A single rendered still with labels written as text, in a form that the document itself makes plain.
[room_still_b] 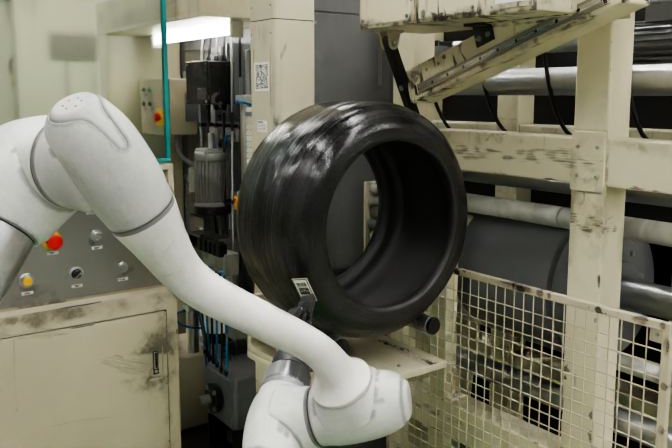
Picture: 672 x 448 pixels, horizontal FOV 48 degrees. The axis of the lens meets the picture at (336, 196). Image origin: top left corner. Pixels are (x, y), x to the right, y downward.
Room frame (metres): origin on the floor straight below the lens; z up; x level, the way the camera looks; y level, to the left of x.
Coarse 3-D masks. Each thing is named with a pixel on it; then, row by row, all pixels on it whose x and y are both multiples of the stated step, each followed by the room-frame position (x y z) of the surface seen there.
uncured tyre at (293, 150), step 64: (320, 128) 1.63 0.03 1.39; (384, 128) 1.66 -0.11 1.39; (256, 192) 1.65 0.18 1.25; (320, 192) 1.56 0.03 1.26; (384, 192) 2.01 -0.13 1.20; (448, 192) 1.80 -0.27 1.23; (256, 256) 1.65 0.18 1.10; (320, 256) 1.56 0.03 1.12; (384, 256) 2.00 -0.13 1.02; (448, 256) 1.78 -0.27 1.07; (320, 320) 1.60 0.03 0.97; (384, 320) 1.67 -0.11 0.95
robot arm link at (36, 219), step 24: (24, 120) 1.07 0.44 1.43; (0, 144) 1.04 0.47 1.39; (24, 144) 1.01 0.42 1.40; (0, 168) 1.01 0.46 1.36; (24, 168) 1.01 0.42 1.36; (0, 192) 1.00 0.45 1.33; (24, 192) 1.00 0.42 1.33; (0, 216) 0.99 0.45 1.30; (24, 216) 1.00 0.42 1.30; (48, 216) 1.03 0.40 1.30; (0, 240) 0.99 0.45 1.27; (24, 240) 1.01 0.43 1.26; (0, 264) 0.98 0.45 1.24; (0, 288) 0.98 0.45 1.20
